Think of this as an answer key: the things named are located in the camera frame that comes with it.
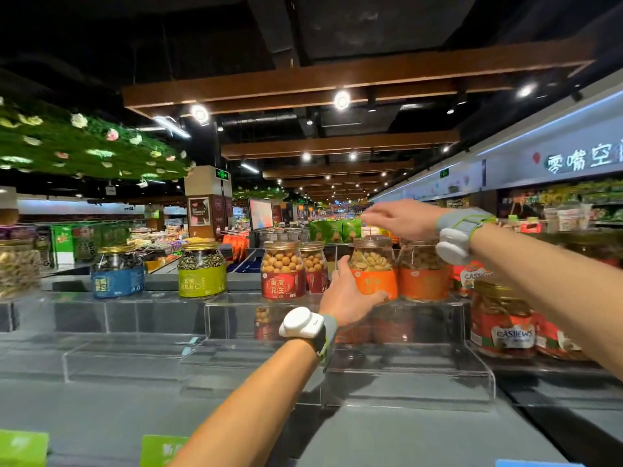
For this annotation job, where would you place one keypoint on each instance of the person's right hand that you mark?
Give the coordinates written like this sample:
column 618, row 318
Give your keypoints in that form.
column 409, row 219

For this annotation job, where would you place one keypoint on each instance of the person's left hand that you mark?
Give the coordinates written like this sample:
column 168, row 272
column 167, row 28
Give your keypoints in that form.
column 340, row 301

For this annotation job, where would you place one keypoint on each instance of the person's right fingers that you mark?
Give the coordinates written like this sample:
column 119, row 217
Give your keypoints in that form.
column 377, row 217

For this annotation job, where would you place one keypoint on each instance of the person's left thumb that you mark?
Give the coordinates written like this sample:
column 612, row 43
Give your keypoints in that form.
column 374, row 300

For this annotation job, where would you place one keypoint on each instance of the orange label peanut jar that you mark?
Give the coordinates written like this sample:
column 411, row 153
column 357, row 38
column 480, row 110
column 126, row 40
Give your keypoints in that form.
column 375, row 277
column 423, row 279

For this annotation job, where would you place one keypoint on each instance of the person's left forearm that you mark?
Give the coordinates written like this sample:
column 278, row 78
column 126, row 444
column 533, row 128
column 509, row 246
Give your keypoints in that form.
column 253, row 408

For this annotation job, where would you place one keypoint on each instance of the person's right forearm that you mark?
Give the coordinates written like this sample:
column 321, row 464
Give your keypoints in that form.
column 550, row 286

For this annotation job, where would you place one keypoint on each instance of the row of green snack boxes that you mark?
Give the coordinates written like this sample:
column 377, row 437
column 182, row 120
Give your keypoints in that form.
column 336, row 231

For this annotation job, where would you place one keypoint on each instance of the red label coated peanut jar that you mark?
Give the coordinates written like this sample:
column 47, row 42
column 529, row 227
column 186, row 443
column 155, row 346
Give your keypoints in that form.
column 316, row 269
column 283, row 279

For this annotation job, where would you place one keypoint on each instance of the white left wrist tracker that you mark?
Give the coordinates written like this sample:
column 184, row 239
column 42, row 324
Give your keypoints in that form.
column 301, row 324

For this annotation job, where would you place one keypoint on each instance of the white wrist tracker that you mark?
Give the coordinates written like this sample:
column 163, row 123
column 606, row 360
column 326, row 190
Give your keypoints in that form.
column 301, row 324
column 455, row 238

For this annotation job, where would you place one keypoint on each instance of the white right wrist tracker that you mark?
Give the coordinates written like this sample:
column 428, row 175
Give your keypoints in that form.
column 455, row 238

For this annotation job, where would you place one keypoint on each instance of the large clear acrylic step riser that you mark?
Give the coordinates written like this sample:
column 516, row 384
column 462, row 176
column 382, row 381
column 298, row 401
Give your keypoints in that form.
column 409, row 374

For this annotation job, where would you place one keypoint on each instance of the lit display screen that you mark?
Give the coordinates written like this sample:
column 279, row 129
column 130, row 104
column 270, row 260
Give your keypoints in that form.
column 261, row 213

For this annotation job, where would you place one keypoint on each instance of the round ceiling spotlight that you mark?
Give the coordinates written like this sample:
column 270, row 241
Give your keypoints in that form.
column 342, row 100
column 199, row 113

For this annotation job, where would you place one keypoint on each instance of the red label cashew jar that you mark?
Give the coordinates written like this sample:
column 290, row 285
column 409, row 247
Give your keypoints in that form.
column 504, row 325
column 555, row 341

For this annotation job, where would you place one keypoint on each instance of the green exit sign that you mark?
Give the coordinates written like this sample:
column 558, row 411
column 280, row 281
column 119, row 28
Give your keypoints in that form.
column 222, row 174

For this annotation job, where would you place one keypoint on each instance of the brown store pillar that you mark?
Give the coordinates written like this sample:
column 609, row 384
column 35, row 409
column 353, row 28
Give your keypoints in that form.
column 207, row 209

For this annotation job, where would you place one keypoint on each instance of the green label sunflower seed jar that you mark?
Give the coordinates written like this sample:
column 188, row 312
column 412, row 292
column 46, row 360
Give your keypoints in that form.
column 202, row 277

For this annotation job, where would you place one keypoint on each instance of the blue shelf price tag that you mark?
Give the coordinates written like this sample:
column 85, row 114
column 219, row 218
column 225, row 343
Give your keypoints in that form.
column 535, row 464

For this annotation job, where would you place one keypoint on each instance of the small clear acrylic step riser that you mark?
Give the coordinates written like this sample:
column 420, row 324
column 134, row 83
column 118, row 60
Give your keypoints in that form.
column 126, row 359

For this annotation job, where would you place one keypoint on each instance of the blue label sunflower seed jar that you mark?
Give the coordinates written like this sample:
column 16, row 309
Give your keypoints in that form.
column 118, row 279

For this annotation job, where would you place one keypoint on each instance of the green shelf price tag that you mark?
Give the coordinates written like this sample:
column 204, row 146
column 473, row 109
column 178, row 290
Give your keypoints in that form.
column 22, row 449
column 160, row 452

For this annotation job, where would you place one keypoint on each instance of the green box display stand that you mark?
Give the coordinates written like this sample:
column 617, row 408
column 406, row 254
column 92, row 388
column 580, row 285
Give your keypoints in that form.
column 87, row 240

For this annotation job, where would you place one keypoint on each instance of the green hanging plant flower decoration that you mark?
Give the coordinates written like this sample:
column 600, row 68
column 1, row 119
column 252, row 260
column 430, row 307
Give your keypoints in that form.
column 73, row 145

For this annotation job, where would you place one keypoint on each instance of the clear jar of pale nuts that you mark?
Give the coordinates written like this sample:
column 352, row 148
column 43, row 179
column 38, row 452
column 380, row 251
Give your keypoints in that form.
column 18, row 269

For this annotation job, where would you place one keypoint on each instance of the wooden ceiling beam frame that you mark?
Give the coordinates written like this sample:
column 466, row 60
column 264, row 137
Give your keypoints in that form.
column 340, row 72

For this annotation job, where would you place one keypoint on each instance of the lit wall sign band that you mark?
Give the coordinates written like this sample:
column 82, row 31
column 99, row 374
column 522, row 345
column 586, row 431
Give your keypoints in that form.
column 535, row 155

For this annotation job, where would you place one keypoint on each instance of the wall shelf of snack goods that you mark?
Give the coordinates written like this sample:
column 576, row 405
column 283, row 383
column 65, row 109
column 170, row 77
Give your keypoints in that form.
column 569, row 204

